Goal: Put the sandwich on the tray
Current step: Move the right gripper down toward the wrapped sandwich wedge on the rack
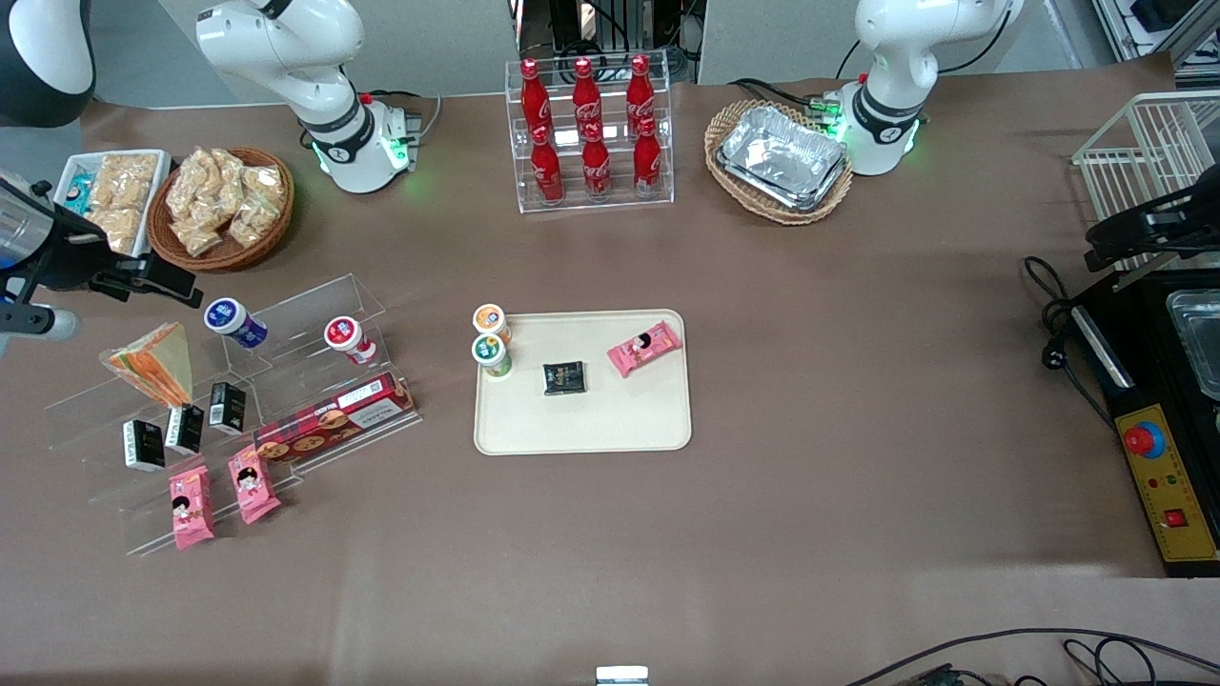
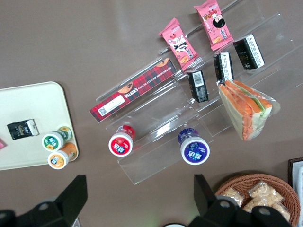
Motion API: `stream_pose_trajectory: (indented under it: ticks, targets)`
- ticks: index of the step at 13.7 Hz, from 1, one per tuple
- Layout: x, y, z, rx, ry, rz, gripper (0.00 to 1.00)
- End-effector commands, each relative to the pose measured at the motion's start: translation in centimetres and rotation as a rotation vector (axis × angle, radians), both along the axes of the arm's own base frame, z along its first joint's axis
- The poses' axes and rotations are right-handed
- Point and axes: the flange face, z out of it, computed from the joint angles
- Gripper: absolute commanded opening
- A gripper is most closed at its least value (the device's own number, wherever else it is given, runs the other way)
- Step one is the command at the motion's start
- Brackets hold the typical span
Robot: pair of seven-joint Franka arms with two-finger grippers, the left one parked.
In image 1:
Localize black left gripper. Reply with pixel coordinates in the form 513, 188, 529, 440
1085, 183, 1220, 272

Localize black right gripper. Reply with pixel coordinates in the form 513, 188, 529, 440
23, 203, 204, 309

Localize triangular sandwich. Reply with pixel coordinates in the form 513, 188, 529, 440
100, 321, 195, 410

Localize metal tray in machine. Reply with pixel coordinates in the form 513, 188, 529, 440
1165, 289, 1220, 401

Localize aluminium foil tray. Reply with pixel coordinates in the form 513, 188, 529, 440
717, 105, 849, 212

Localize beige plastic tray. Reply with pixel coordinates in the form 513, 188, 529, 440
474, 308, 693, 456

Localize tan cracker pack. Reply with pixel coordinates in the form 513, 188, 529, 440
91, 152, 159, 212
88, 208, 144, 256

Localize clear bag of tan snacks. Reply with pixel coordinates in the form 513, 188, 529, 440
166, 147, 239, 226
172, 217, 228, 258
227, 164, 287, 249

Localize white rectangular dish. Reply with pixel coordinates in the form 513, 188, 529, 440
52, 150, 173, 258

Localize blue lid cup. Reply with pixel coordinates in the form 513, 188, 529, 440
204, 297, 270, 350

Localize black sealing machine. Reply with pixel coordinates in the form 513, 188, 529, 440
1067, 270, 1220, 579

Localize brown wicker basket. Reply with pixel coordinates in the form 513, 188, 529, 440
147, 146, 295, 274

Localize small black carton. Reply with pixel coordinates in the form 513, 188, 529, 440
165, 401, 205, 454
122, 419, 167, 473
208, 381, 247, 435

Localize clear acrylic tiered stand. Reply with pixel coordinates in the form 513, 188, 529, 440
43, 273, 425, 558

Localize red emergency stop button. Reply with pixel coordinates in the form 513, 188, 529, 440
1123, 419, 1167, 459

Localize red lid cup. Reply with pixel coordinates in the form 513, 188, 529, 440
323, 315, 377, 367

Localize pink snack packet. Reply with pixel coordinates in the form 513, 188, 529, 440
169, 464, 215, 551
607, 320, 684, 379
227, 444, 282, 525

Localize red cookie box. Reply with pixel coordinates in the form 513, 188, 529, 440
253, 372, 417, 465

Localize orange lid cup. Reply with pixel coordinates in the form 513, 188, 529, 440
473, 304, 513, 346

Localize green lid cup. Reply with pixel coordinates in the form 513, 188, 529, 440
471, 333, 515, 380

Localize light wicker basket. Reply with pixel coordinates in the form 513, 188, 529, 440
704, 100, 855, 226

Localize red cola bottle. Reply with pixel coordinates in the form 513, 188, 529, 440
633, 118, 662, 196
626, 54, 657, 130
520, 59, 552, 134
530, 126, 565, 204
572, 57, 602, 134
581, 124, 612, 199

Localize clear acrylic bottle rack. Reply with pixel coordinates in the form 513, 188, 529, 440
505, 59, 675, 214

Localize black power cable with plug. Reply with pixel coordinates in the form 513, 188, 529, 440
1023, 255, 1118, 432

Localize white wire rack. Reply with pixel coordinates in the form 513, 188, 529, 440
1072, 91, 1220, 287

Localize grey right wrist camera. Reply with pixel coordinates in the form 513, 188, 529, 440
0, 303, 81, 346

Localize black cables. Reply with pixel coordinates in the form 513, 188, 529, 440
844, 627, 1220, 686

